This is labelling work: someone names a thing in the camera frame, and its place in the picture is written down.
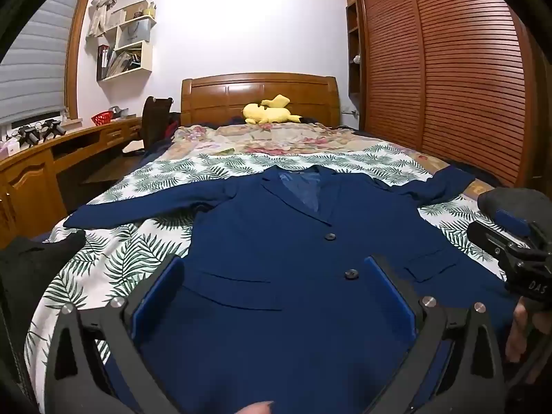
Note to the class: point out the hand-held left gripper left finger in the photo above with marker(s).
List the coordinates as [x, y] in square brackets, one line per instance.
[159, 293]

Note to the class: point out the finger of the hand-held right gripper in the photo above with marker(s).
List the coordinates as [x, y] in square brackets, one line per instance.
[491, 239]
[504, 211]

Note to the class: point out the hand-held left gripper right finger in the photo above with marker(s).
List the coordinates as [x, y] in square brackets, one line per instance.
[390, 293]

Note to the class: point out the navy blue suit jacket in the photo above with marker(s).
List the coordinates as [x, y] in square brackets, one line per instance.
[267, 233]

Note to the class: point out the person's right hand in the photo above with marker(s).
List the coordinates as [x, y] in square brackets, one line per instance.
[517, 336]

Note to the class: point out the person's left hand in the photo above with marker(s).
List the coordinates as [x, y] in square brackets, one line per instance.
[258, 409]

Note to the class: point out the yellow patterned blanket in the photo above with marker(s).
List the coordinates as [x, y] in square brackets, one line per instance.
[474, 187]

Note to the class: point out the leaf print bed sheet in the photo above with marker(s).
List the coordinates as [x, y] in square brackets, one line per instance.
[108, 258]

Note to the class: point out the black garment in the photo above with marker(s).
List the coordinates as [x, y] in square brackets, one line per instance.
[30, 276]

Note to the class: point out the wooden louvred wardrobe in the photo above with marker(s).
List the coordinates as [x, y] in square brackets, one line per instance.
[453, 73]

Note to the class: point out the wooden desk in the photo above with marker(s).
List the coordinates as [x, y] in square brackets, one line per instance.
[26, 181]

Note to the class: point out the floral blanket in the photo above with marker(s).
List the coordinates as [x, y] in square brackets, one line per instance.
[302, 142]

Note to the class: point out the dark wooden chair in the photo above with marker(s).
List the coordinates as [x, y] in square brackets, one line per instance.
[153, 116]

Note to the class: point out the red basket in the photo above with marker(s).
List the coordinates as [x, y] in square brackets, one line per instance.
[102, 119]

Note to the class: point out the dark pillow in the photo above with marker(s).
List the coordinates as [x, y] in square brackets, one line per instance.
[319, 120]

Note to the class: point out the pink box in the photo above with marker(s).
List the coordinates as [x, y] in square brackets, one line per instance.
[9, 150]

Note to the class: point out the wooden bed headboard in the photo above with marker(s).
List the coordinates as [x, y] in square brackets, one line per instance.
[224, 95]

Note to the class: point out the yellow plush toy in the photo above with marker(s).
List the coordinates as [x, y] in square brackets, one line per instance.
[267, 114]

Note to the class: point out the black binder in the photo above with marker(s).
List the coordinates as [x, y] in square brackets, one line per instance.
[102, 62]

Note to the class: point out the grey window blind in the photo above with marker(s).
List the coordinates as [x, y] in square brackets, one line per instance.
[39, 64]

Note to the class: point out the silver paper bag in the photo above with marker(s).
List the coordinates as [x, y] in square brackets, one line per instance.
[136, 32]

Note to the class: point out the white dried flower decoration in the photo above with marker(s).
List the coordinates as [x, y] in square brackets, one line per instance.
[103, 4]

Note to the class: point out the white wall shelf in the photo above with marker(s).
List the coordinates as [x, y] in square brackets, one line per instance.
[146, 58]

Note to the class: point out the wooden window frame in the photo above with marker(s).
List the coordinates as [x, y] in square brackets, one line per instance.
[73, 73]

